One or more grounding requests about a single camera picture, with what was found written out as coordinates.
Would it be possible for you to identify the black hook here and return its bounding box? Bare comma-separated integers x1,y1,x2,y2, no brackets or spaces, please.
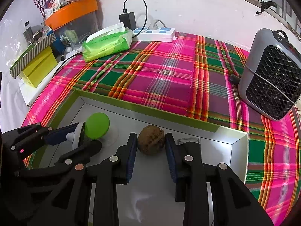
256,1,278,15

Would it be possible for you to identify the striped cardboard box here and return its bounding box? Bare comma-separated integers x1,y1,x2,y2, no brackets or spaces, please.
10,32,57,79

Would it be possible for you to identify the green tissue pack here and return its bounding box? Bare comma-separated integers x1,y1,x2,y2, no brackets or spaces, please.
82,22,133,63

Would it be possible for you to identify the black charger adapter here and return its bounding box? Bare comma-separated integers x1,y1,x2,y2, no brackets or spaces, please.
119,12,137,30

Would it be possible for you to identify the green and white cardboard box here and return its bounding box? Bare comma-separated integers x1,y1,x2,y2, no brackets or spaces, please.
24,89,249,226

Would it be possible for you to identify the clear bin with orange lid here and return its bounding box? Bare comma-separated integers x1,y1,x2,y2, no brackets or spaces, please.
45,0,104,52

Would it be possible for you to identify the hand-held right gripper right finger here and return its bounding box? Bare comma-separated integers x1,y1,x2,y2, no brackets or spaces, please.
165,132,274,226

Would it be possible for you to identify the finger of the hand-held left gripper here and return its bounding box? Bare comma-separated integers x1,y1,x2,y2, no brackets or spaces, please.
2,122,80,162
14,139,103,182

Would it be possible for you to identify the pink green plaid cloth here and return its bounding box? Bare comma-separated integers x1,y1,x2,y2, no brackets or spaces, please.
21,32,301,226

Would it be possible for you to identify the grey portable heater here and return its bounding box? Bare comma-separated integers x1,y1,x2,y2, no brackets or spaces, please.
238,28,301,121

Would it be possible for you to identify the black charger cable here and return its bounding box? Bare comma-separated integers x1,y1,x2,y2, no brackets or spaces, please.
123,0,148,38

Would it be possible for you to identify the brown walnut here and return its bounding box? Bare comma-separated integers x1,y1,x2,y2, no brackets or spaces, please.
137,125,166,156

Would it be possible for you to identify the black heater plug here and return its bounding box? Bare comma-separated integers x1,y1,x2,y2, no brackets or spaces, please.
228,74,241,85

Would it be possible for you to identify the yellow-green cardboard box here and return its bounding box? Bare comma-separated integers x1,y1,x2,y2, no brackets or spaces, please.
19,46,59,89

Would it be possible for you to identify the green suction knob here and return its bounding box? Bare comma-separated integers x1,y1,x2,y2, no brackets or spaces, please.
66,112,110,150

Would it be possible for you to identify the white power strip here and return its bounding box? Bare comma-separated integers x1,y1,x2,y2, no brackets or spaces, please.
132,20,177,43

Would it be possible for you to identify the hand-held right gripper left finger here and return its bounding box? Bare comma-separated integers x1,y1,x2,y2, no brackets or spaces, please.
50,132,139,226

